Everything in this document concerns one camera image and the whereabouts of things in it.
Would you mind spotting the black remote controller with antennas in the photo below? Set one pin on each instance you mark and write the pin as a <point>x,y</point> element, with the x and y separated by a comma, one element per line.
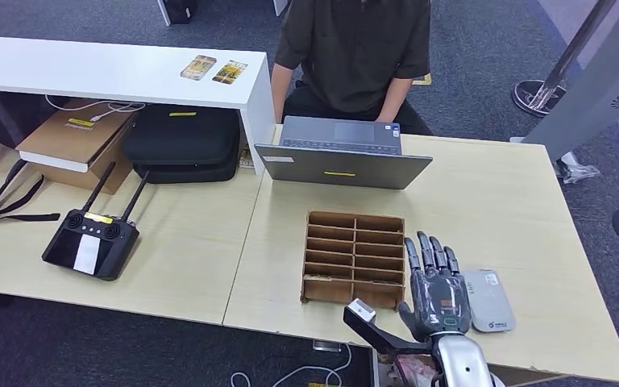
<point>90,245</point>

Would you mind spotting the white desk shelf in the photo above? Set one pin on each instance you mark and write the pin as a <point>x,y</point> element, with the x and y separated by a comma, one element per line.
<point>101,69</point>

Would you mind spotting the autumn print ID card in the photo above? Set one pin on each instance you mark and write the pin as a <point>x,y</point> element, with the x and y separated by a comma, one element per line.
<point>230,72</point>

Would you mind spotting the room key card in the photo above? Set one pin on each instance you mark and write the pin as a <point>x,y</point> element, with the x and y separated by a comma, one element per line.
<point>316,277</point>
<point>385,282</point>

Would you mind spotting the brown open storage box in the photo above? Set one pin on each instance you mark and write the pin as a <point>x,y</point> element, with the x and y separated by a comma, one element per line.
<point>523,375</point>

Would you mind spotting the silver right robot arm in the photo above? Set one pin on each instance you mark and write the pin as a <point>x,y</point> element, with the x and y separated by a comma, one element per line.
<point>464,363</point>

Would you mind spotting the black bin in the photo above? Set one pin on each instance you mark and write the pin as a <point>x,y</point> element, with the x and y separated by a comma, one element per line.
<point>180,8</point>

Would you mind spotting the clear plastic wrap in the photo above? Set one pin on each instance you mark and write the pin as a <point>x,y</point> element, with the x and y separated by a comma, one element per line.
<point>576,170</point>

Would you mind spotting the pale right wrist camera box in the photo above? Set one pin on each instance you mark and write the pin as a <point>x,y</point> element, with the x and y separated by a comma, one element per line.
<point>363,312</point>

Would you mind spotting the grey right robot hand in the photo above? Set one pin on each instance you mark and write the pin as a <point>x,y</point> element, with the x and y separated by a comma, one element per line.
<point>440,304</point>

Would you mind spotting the person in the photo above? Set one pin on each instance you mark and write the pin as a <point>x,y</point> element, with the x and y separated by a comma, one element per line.
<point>357,48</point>

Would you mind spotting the grey laptop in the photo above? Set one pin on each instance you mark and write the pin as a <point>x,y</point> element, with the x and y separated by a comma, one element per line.
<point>341,168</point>

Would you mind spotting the person's left forearm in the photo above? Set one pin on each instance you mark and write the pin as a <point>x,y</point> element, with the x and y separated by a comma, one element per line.
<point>395,99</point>

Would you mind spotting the white card reader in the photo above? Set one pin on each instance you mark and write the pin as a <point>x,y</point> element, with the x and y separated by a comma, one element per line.
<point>491,304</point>

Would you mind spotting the printed booklet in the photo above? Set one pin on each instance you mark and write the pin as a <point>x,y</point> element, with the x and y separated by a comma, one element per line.
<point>246,159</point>

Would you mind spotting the metal desk bracket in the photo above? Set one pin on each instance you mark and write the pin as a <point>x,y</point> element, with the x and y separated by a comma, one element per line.
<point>326,346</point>

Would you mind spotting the brown cardboard box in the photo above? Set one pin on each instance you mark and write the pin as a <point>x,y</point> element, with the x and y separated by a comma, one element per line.
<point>72,139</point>

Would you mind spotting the brown wooden card organizer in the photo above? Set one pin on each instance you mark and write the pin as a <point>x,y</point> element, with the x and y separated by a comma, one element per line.
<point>353,291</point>

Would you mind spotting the person's right forearm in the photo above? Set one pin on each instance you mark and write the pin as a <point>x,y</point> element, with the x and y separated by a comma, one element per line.
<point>281,93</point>

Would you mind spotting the chrome stanchion post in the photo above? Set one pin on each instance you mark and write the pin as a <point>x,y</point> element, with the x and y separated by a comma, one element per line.
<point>535,95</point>

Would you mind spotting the white furniture leg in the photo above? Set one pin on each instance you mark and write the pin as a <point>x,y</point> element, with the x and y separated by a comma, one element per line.
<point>163,10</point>
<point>279,5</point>

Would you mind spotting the pink plastic bag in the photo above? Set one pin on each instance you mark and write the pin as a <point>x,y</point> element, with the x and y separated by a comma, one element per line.
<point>413,368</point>

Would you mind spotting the black carrying case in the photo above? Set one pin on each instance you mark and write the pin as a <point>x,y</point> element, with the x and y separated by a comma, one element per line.
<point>183,139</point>

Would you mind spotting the grey panel with fan logo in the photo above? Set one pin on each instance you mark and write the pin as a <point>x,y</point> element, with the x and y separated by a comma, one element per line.
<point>598,91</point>

